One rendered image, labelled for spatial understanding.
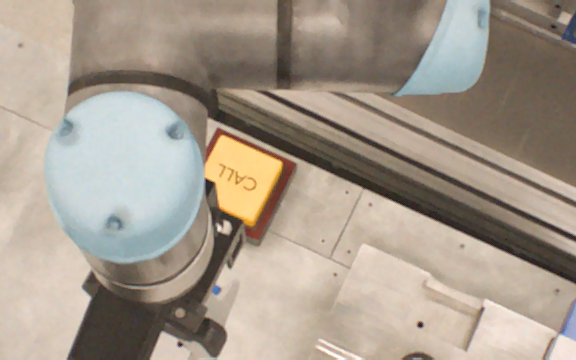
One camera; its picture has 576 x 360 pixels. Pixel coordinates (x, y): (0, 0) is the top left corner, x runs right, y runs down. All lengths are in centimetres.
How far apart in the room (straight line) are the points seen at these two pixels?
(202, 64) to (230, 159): 44
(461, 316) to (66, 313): 34
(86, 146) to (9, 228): 53
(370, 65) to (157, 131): 12
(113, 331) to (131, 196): 21
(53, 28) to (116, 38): 144
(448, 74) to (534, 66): 117
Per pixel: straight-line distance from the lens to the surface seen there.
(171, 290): 72
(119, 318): 79
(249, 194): 108
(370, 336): 100
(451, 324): 104
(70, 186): 60
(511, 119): 180
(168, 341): 93
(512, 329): 102
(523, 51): 184
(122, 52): 65
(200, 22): 65
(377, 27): 65
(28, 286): 112
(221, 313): 90
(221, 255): 81
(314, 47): 65
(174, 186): 60
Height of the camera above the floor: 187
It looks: 72 degrees down
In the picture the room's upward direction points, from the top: 2 degrees clockwise
